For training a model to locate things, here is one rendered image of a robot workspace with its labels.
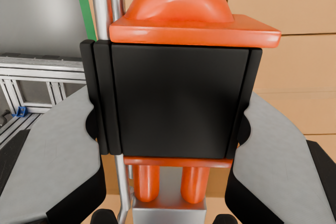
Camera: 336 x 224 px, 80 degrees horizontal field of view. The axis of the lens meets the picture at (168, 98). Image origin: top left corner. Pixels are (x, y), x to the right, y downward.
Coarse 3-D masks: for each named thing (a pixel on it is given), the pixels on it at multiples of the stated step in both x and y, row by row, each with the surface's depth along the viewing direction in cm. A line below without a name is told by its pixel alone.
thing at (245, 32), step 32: (128, 32) 9; (160, 32) 8; (192, 32) 8; (224, 32) 8; (256, 32) 8; (128, 64) 9; (160, 64) 9; (192, 64) 9; (224, 64) 9; (256, 64) 9; (128, 96) 10; (160, 96) 10; (192, 96) 10; (224, 96) 10; (128, 128) 11; (160, 128) 11; (192, 128) 11; (224, 128) 11; (128, 160) 12; (160, 160) 12; (192, 160) 12; (224, 160) 12
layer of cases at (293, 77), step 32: (128, 0) 58; (256, 0) 58; (288, 0) 57; (320, 0) 57; (96, 32) 63; (288, 32) 62; (320, 32) 62; (288, 64) 67; (320, 64) 67; (288, 96) 73; (320, 96) 73; (320, 128) 80
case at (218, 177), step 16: (112, 160) 46; (112, 176) 42; (208, 176) 43; (224, 176) 43; (112, 192) 39; (208, 192) 40; (224, 192) 40; (96, 208) 41; (112, 208) 41; (208, 208) 40; (224, 208) 40
